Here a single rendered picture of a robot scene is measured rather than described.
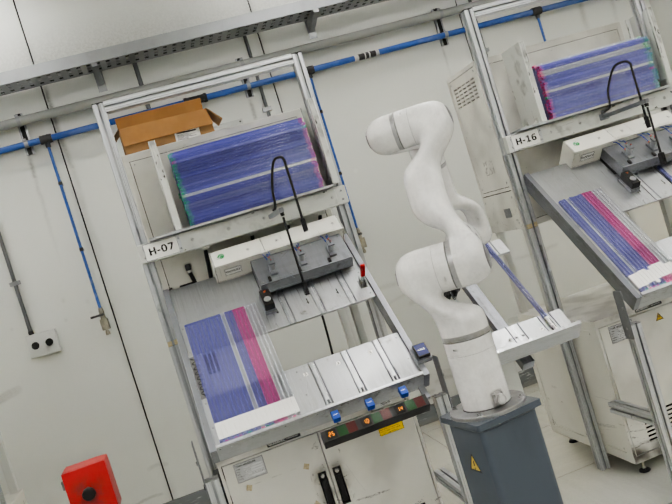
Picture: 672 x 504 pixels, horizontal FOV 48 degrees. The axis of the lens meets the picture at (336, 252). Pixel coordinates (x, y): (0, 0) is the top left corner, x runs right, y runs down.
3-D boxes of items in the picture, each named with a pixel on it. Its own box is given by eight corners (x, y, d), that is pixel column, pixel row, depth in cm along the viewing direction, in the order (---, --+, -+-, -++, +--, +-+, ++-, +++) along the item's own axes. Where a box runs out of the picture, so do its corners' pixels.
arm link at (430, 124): (436, 299, 191) (499, 282, 186) (425, 290, 180) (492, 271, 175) (393, 125, 206) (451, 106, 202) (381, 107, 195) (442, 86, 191)
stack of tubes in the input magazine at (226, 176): (325, 186, 275) (304, 115, 275) (189, 226, 265) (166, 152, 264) (319, 189, 288) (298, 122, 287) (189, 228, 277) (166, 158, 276)
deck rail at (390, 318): (429, 385, 238) (429, 373, 234) (423, 387, 237) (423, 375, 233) (347, 245, 287) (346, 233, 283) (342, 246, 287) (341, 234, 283)
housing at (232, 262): (346, 255, 285) (343, 227, 275) (220, 295, 275) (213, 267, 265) (338, 242, 291) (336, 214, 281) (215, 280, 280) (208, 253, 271)
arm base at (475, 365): (542, 397, 181) (519, 324, 181) (477, 427, 175) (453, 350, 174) (498, 390, 199) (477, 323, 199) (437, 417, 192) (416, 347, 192)
